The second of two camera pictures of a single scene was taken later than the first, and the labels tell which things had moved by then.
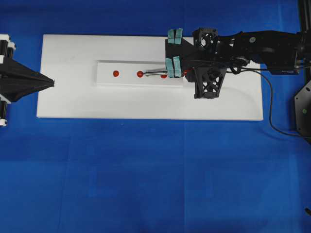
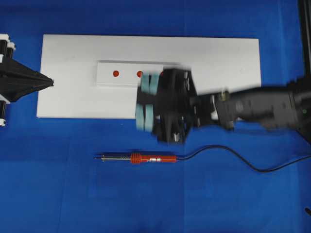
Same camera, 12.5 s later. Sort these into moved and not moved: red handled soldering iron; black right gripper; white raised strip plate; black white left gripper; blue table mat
Moved: black right gripper; red handled soldering iron
Not moved: blue table mat; white raised strip plate; black white left gripper
